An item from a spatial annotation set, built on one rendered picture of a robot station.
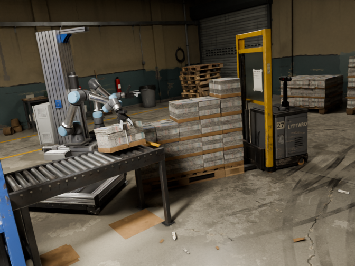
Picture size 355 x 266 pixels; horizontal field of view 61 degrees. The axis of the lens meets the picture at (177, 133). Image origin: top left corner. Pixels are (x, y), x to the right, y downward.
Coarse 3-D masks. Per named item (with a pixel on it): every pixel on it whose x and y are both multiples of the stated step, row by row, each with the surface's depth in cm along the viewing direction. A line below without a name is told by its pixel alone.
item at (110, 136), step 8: (104, 128) 274; (112, 128) 272; (120, 128) 277; (96, 136) 291; (104, 136) 275; (112, 136) 272; (120, 136) 277; (104, 144) 280; (112, 144) 273; (120, 144) 277
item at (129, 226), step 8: (128, 216) 327; (136, 216) 326; (144, 216) 324; (152, 216) 322; (112, 224) 314; (120, 224) 313; (128, 224) 311; (136, 224) 310; (144, 224) 308; (152, 224) 307; (120, 232) 298; (128, 232) 297; (136, 232) 295
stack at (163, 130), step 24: (168, 120) 396; (216, 120) 387; (168, 144) 374; (192, 144) 383; (216, 144) 393; (144, 168) 372; (168, 168) 381; (192, 168) 391; (216, 168) 416; (144, 192) 379
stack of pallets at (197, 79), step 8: (200, 64) 1077; (208, 64) 997; (216, 64) 1043; (184, 72) 1031; (192, 72) 1060; (200, 72) 1031; (208, 72) 1009; (216, 72) 1040; (184, 80) 1019; (192, 80) 993; (200, 80) 1036; (184, 88) 1036; (192, 88) 1011; (184, 96) 1043; (192, 96) 1018
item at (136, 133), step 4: (136, 124) 287; (140, 124) 289; (128, 128) 282; (132, 128) 284; (136, 128) 287; (140, 128) 289; (132, 132) 284; (136, 132) 286; (140, 132) 289; (132, 136) 284; (136, 136) 287; (140, 136) 289; (144, 136) 292; (132, 140) 284; (136, 140) 287
